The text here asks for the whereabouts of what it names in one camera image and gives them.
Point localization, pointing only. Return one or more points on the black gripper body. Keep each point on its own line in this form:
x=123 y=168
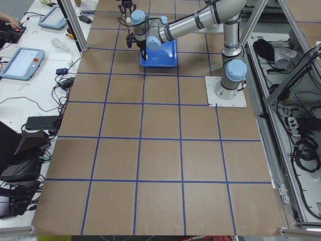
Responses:
x=126 y=3
x=141 y=44

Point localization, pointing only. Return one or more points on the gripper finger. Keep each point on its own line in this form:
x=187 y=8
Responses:
x=143 y=55

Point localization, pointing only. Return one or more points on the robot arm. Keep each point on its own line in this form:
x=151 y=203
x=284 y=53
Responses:
x=224 y=12

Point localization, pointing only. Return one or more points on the blue plastic tray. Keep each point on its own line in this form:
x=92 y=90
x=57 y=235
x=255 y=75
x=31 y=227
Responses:
x=158 y=54

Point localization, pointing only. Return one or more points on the person hand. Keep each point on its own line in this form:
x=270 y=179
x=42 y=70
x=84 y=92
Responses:
x=9 y=19

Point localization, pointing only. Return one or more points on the teach pendant far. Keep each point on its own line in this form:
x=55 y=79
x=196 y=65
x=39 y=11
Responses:
x=54 y=19

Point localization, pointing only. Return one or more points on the teach pendant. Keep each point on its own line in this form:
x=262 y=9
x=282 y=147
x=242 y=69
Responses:
x=23 y=65
x=54 y=19

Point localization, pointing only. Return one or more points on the blue small box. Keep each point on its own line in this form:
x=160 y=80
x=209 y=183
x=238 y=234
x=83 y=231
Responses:
x=61 y=71

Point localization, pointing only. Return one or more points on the teach pendant near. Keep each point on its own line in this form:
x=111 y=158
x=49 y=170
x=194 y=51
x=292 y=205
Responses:
x=23 y=65

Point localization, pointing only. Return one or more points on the black power adapter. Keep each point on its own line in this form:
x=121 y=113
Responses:
x=40 y=122

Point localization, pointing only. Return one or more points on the aluminium frame post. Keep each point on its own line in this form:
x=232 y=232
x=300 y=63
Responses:
x=73 y=23

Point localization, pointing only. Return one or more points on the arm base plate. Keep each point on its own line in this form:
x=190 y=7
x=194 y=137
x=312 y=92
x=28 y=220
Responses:
x=212 y=29
x=218 y=96

